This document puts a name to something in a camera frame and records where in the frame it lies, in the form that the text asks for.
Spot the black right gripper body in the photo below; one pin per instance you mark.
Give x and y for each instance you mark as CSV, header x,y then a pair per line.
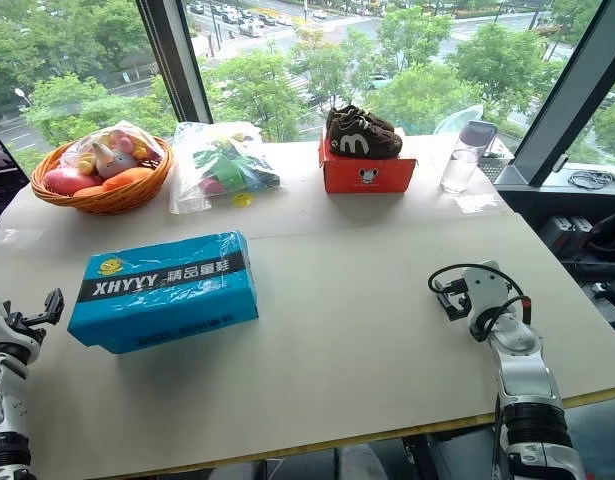
x,y
452,290

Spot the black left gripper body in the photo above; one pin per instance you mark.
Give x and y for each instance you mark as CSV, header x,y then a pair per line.
x,y
29,321

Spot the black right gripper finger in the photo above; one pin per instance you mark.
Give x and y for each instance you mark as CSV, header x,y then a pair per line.
x,y
446,310
462,311

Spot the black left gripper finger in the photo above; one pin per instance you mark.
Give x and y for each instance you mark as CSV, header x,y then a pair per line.
x,y
58,302
50,310

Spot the blue shoe box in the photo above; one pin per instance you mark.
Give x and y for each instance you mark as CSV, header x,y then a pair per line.
x,y
162,290

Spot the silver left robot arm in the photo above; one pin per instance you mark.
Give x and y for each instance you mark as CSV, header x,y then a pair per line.
x,y
2,415

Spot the red shoe box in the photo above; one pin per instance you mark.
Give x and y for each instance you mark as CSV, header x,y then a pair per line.
x,y
367,175

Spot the orange wicker basket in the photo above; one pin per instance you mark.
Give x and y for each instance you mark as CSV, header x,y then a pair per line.
x,y
112,202

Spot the pink plush toy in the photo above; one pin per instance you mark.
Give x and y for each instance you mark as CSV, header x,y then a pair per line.
x,y
67,179

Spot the clear bottle with purple lid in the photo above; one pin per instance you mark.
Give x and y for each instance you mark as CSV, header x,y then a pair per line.
x,y
459,165

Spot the black battery box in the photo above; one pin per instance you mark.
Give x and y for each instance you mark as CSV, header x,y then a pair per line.
x,y
567,235

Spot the perforated metal plate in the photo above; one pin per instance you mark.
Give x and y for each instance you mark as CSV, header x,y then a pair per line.
x,y
497,167

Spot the black laptop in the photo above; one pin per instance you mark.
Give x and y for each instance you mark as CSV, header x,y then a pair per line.
x,y
2,175

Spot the orange plush toy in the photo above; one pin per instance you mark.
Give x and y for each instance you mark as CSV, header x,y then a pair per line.
x,y
127,177

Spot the clear plastic toy wrapping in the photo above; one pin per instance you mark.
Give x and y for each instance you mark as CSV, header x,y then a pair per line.
x,y
79,155

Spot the black table leg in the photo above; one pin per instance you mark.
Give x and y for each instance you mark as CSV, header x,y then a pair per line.
x,y
417,457

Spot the grey unicorn plush toy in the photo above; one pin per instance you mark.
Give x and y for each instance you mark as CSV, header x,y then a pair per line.
x,y
114,157

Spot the brown shoe with white logo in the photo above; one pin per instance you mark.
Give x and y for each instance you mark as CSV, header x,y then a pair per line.
x,y
357,114
364,142

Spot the grey rounded shape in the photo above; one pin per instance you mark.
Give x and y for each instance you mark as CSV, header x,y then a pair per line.
x,y
362,462

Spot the yellow smiley disc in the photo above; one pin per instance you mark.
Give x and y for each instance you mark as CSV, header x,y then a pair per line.
x,y
242,200

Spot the green plastic toy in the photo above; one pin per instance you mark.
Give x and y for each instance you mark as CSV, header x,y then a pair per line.
x,y
226,172

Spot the clear plastic bag of toys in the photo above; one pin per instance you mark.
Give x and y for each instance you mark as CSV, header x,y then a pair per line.
x,y
212,150

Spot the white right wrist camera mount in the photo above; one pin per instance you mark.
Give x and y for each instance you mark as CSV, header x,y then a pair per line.
x,y
483,287

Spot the dark window frame pillar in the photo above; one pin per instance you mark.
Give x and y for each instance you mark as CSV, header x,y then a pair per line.
x,y
567,90
174,55

